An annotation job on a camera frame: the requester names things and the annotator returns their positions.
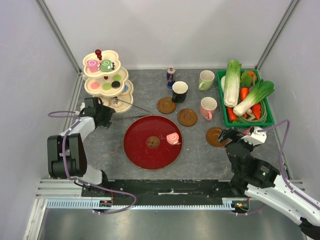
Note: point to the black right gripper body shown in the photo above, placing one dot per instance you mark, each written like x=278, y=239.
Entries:
x=234, y=135

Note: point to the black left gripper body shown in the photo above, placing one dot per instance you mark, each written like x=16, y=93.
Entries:
x=106, y=113

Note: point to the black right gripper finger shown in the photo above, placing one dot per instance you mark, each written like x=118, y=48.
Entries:
x=222, y=137
x=230, y=131

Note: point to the white chocolate sprinkle donut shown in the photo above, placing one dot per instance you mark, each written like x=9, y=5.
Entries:
x=115, y=102

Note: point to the silver metal serving tongs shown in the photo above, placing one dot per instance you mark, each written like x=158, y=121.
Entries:
x=136, y=111

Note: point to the green macaron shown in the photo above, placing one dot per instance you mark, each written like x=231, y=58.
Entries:
x=107, y=86
x=117, y=77

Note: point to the pink macaron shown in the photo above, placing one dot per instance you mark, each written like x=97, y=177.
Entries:
x=94, y=85

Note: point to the black sandwich cookie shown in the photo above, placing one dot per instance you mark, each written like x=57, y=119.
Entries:
x=115, y=84

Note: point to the blue frosted donut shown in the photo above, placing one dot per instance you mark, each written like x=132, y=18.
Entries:
x=125, y=90

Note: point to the salmon pink swirl roll cake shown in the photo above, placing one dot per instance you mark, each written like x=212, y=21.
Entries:
x=173, y=138

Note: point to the green swirl roll cake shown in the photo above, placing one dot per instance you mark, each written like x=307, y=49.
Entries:
x=107, y=66

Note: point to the hot pink swirl roll cake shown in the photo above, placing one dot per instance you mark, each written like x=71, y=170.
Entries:
x=93, y=65

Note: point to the black mug white inside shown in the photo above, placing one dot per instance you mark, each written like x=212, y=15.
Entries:
x=179, y=92

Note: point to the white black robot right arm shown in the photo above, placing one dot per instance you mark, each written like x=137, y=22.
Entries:
x=258, y=179

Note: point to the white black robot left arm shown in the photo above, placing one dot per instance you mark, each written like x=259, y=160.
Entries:
x=66, y=153

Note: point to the brown wooden coaster right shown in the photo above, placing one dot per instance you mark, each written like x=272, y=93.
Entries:
x=212, y=137

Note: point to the brown wooden coaster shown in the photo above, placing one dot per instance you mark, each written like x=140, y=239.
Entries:
x=187, y=117
x=166, y=106
x=212, y=137

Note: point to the toy orange carrot lower left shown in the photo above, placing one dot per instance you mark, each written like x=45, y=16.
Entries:
x=231, y=115

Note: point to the toy orange carrot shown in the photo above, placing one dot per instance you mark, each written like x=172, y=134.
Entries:
x=243, y=93
x=231, y=115

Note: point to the toy green long beans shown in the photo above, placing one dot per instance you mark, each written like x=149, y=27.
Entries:
x=263, y=117

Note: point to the pink mug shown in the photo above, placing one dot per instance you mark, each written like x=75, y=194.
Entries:
x=208, y=106

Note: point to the cream three-tier dessert stand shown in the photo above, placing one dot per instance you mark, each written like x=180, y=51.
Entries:
x=107, y=77

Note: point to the green plastic crate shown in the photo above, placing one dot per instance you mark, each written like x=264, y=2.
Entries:
x=270, y=120

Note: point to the brown wooden coaster middle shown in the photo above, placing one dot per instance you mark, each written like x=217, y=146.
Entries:
x=187, y=117

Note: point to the toy napa cabbage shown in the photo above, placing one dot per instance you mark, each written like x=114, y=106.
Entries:
x=232, y=83

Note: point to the toy orange carrot upper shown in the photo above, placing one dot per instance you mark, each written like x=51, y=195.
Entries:
x=243, y=93

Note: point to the round red lacquer tray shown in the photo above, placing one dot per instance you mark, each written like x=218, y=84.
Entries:
x=145, y=143

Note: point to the toy bok choy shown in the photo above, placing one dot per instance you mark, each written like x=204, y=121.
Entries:
x=259, y=92

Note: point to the toy leafy green vegetable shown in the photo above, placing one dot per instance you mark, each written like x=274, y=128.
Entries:
x=248, y=79

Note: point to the light green mug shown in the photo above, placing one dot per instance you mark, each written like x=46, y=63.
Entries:
x=206, y=79

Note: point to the brown wooden coaster left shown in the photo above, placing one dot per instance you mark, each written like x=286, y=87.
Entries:
x=166, y=106

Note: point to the red bull can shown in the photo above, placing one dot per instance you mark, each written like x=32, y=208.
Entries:
x=170, y=72

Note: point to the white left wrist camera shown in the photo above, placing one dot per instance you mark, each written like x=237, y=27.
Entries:
x=82, y=108

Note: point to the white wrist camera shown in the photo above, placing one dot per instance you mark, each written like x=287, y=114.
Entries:
x=82, y=108
x=257, y=136

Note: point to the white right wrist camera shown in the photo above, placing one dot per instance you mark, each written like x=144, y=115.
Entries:
x=257, y=136

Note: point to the white slotted cable duct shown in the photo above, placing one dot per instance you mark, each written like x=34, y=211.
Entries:
x=90, y=204

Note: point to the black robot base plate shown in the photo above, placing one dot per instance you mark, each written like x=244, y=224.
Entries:
x=161, y=187

